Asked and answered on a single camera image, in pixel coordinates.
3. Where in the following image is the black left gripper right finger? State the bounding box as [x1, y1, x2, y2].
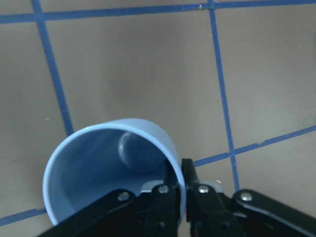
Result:
[182, 158, 316, 237]

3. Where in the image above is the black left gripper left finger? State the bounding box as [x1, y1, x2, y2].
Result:
[41, 161, 181, 237]

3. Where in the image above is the light blue plastic cup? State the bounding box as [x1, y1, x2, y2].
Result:
[42, 118, 186, 225]

